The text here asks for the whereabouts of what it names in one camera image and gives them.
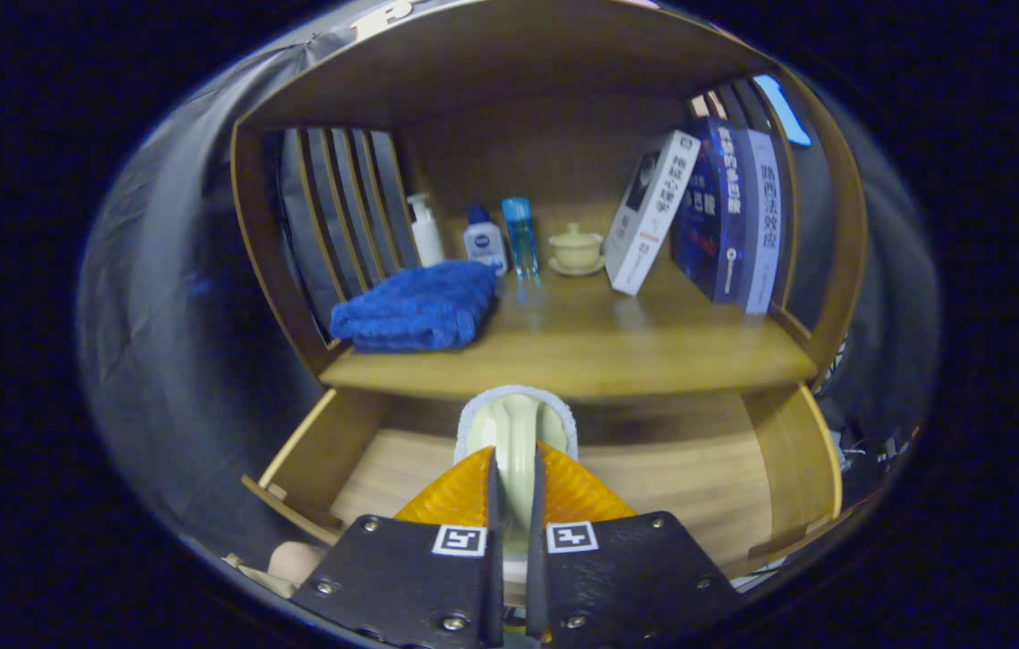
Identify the blue folded towel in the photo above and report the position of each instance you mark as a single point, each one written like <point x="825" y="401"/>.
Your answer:
<point x="419" y="306"/>

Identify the wooden drawer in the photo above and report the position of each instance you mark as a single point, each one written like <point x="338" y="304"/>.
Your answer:
<point x="698" y="478"/>

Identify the dark blue book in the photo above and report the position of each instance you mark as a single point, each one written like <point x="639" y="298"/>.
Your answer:
<point x="716" y="225"/>

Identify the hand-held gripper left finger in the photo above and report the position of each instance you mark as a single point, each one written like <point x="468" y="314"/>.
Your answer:
<point x="495" y="586"/>

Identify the beige lidded teacup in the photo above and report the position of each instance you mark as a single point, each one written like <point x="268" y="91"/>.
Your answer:
<point x="576" y="250"/>

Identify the white book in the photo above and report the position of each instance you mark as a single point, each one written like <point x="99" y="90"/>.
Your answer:
<point x="653" y="216"/>

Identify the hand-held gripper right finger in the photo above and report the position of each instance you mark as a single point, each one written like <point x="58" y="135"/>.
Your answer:
<point x="534" y="586"/>

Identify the wooden cabinet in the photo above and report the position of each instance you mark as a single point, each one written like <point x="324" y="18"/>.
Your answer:
<point x="518" y="54"/>

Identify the white bottle with blue cap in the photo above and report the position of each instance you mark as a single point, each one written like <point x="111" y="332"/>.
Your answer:
<point x="484" y="243"/>

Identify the lavender book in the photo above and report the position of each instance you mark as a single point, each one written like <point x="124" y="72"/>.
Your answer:
<point x="766" y="225"/>

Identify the cream scrubber with white pad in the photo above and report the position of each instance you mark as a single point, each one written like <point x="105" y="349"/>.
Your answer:
<point x="514" y="433"/>

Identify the clear blue bottle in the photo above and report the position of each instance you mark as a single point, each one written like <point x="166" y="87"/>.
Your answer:
<point x="520" y="239"/>

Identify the wooden countertop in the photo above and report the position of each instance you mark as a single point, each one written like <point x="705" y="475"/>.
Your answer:
<point x="617" y="342"/>

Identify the white pump bottle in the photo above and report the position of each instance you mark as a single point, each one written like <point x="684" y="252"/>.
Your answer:
<point x="427" y="239"/>

